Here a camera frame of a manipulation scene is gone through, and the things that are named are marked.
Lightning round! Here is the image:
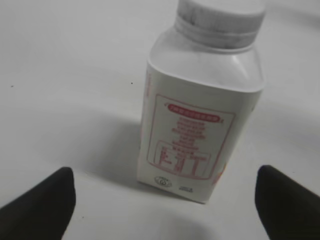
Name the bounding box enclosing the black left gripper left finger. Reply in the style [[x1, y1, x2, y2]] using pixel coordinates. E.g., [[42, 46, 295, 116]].
[[0, 167, 76, 240]]

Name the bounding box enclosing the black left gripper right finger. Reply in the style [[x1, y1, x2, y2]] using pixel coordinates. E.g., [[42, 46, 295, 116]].
[[254, 165, 320, 240]]

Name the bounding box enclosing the white yili yogurt bottle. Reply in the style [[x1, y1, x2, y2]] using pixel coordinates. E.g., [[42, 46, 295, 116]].
[[136, 14, 265, 205]]

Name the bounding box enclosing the white screw cap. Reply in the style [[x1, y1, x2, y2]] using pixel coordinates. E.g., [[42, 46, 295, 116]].
[[174, 0, 266, 50]]

